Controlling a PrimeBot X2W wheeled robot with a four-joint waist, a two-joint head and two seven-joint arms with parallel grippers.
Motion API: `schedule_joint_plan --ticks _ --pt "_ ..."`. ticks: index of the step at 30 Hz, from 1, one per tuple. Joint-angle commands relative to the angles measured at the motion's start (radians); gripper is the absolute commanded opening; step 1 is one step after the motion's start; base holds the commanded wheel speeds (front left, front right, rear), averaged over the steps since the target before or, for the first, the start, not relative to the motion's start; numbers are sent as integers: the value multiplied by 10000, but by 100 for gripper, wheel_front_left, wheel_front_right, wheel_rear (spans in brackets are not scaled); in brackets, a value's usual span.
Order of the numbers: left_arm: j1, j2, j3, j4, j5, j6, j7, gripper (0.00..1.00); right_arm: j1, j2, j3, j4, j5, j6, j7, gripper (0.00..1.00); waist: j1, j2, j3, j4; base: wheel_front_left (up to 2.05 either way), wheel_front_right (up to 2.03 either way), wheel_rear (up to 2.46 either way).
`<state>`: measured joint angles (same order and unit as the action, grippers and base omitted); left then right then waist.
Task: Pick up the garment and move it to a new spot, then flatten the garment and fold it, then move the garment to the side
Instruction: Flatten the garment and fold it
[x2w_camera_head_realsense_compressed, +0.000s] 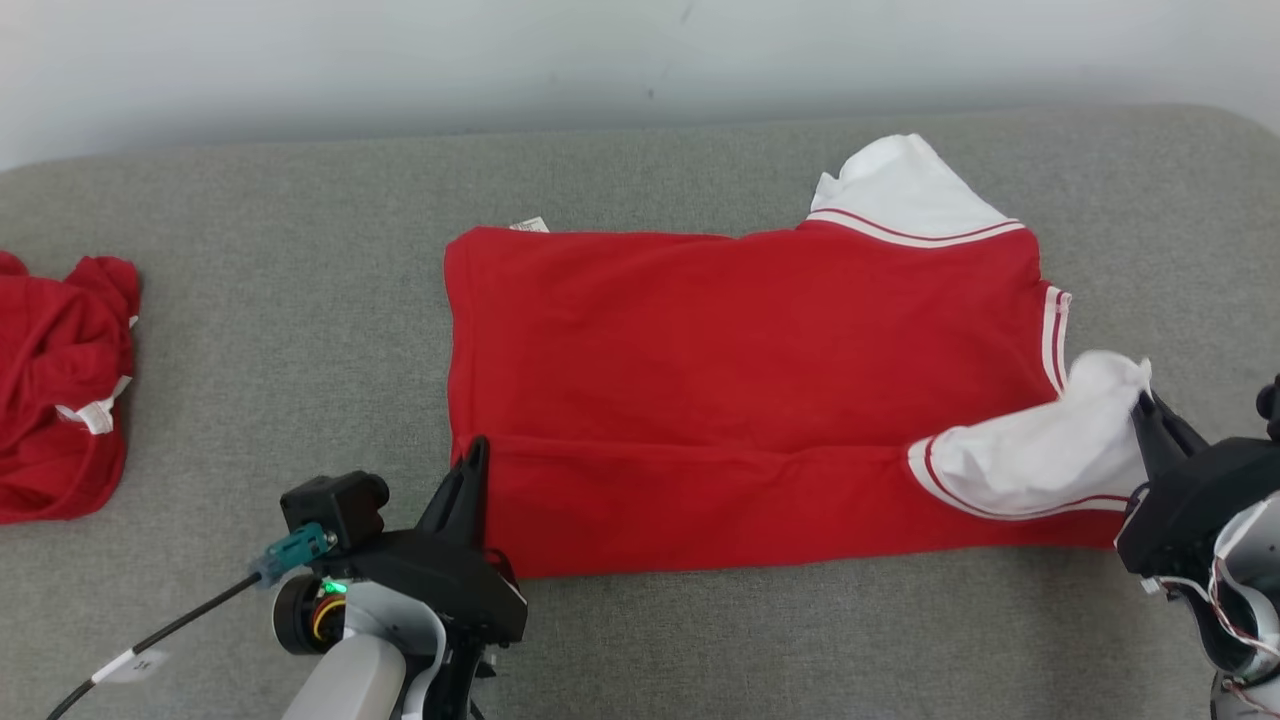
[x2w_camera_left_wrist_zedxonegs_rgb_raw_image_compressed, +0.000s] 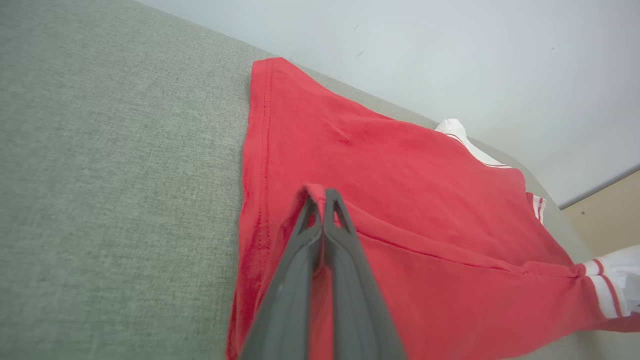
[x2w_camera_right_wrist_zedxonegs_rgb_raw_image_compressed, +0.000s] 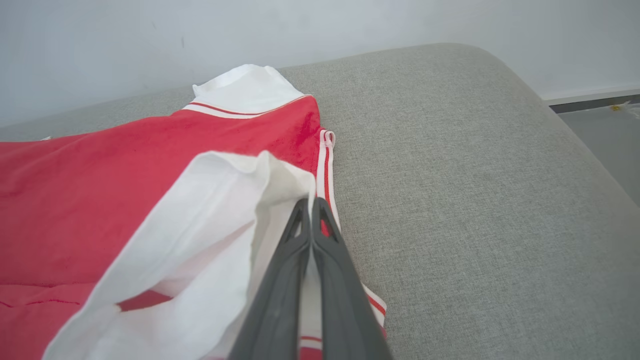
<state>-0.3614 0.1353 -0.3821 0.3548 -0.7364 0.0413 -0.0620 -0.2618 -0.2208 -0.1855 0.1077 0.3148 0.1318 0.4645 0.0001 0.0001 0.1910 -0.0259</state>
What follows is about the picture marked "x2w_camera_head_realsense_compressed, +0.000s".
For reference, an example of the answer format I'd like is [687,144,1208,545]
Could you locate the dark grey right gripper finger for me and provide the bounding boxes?
[1133,392,1209,483]

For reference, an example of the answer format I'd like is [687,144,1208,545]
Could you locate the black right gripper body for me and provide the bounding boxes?
[1114,436,1280,583]

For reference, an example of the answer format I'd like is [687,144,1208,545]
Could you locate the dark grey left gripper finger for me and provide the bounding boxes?
[414,435,492,551]

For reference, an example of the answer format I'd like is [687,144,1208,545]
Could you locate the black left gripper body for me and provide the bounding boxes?
[338,528,529,648]

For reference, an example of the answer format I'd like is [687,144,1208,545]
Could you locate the red shirt with white sleeves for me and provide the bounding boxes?
[443,134,1153,579]

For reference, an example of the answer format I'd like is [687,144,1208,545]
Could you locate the red basketball shorts white stripes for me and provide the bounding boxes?
[0,250,142,525]

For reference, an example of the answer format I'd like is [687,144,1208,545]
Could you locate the thin red white wires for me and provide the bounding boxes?
[1140,480,1280,691]

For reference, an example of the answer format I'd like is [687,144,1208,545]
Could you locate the black left cable teal plug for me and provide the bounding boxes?
[45,524,336,720]

